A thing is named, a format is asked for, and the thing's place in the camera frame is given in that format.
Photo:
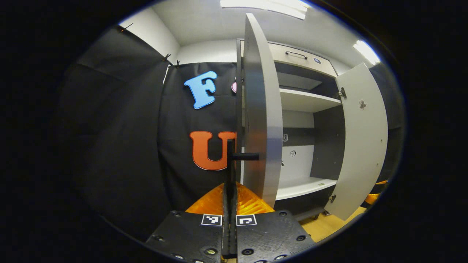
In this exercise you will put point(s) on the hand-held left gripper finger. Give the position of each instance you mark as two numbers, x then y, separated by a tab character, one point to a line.
234	226
226	226

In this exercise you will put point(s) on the beige shoe cabinet door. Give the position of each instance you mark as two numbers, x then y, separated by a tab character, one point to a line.
261	109
362	146

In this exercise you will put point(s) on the grey double-door shoe cabinet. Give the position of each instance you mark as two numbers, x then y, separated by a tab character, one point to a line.
329	146

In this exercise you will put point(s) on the metal door hinge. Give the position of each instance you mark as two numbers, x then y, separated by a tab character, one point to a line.
342	92
332	198

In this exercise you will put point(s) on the white cabinet shelf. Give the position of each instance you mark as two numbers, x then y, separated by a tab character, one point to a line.
303	186
307	102

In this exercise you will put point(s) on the beige cabinet drawer front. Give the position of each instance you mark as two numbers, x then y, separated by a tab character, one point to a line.
292	64

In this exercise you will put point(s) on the ceiling light panel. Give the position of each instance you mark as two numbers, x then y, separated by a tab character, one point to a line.
366	52
267	5

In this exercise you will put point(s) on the black backdrop cloth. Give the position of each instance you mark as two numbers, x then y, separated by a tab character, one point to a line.
120	146

